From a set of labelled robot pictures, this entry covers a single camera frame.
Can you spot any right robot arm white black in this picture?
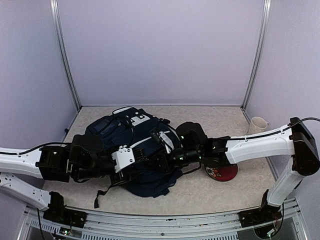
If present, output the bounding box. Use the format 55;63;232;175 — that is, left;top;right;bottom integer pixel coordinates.
153;117;320;222

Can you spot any aluminium corner post left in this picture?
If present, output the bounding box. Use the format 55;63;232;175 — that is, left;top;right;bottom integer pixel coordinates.
50;0;82;113

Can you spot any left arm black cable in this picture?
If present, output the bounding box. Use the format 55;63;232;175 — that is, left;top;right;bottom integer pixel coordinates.
17;141;76;153

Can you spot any navy blue student backpack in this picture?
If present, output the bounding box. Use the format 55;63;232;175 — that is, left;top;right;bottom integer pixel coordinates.
84;106;183;198

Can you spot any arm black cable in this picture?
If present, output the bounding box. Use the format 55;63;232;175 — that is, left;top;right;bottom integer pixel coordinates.
17;141;76;153
289;117;320;126

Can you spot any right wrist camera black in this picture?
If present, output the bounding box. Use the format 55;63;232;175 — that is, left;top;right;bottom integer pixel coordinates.
149;128;174;154

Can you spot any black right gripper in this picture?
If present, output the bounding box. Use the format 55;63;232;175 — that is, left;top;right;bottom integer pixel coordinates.
145;147;202;176

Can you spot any aluminium corner post right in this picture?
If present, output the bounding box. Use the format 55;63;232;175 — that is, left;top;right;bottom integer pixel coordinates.
241;0;272;112

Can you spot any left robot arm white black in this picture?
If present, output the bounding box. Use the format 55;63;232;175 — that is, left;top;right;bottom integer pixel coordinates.
0;134;136;223

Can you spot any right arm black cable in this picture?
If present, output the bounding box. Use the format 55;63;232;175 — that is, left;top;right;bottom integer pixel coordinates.
289;117;320;126

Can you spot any aluminium corner post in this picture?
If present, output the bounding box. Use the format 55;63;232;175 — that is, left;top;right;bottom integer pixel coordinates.
241;0;272;112
50;0;82;113

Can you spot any red floral plate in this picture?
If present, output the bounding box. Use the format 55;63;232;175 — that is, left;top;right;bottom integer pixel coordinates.
205;164;238;182

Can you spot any aluminium front rail frame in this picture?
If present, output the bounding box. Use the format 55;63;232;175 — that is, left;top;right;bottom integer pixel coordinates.
16;199;310;240

